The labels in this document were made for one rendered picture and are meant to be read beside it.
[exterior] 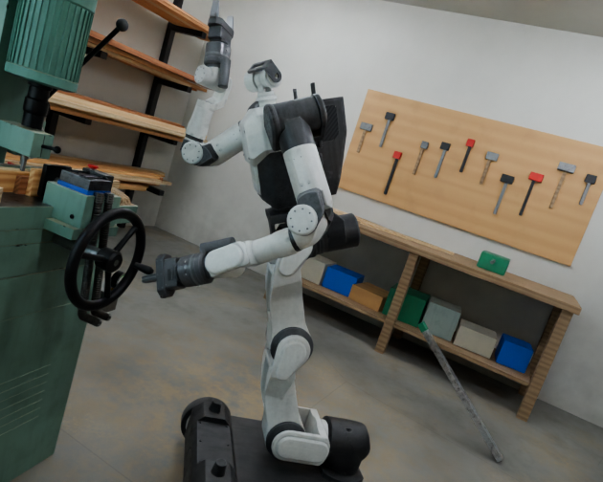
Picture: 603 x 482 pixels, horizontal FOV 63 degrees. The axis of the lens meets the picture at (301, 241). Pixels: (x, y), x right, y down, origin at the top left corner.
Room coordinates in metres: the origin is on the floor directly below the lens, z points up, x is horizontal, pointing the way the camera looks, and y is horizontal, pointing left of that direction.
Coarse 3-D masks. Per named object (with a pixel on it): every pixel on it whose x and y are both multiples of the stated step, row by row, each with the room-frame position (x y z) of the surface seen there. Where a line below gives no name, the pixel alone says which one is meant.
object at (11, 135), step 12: (0, 120) 1.33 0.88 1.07; (0, 132) 1.32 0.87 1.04; (12, 132) 1.31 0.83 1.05; (24, 132) 1.30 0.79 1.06; (36, 132) 1.31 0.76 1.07; (0, 144) 1.32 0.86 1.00; (12, 144) 1.31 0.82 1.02; (24, 144) 1.30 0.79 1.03; (36, 144) 1.31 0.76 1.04; (48, 144) 1.35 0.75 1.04; (24, 156) 1.33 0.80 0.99; (36, 156) 1.32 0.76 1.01; (48, 156) 1.36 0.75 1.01
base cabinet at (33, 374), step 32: (0, 288) 1.15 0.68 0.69; (32, 288) 1.25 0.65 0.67; (64, 288) 1.37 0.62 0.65; (0, 320) 1.18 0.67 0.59; (32, 320) 1.28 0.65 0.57; (64, 320) 1.40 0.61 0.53; (0, 352) 1.19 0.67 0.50; (32, 352) 1.30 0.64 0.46; (64, 352) 1.44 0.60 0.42; (0, 384) 1.22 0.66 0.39; (32, 384) 1.33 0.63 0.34; (64, 384) 1.48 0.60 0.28; (0, 416) 1.24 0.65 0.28; (32, 416) 1.36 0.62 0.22; (0, 448) 1.27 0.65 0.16; (32, 448) 1.40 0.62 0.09; (0, 480) 1.30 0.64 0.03
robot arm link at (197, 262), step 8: (216, 240) 1.30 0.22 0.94; (224, 240) 1.29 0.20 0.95; (232, 240) 1.29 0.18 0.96; (200, 248) 1.30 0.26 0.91; (208, 248) 1.29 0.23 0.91; (216, 248) 1.29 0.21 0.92; (192, 256) 1.28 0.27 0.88; (200, 256) 1.27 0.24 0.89; (192, 264) 1.26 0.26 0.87; (200, 264) 1.26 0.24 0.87; (192, 272) 1.26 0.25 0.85; (200, 272) 1.25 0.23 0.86; (208, 272) 1.26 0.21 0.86; (232, 272) 1.27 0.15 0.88; (240, 272) 1.31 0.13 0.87; (200, 280) 1.26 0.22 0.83; (208, 280) 1.27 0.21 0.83
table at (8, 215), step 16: (0, 208) 1.11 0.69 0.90; (16, 208) 1.15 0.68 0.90; (32, 208) 1.20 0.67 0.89; (48, 208) 1.25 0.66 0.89; (128, 208) 1.57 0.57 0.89; (0, 224) 1.12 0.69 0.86; (16, 224) 1.16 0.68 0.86; (32, 224) 1.21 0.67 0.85; (48, 224) 1.24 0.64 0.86; (64, 224) 1.24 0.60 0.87
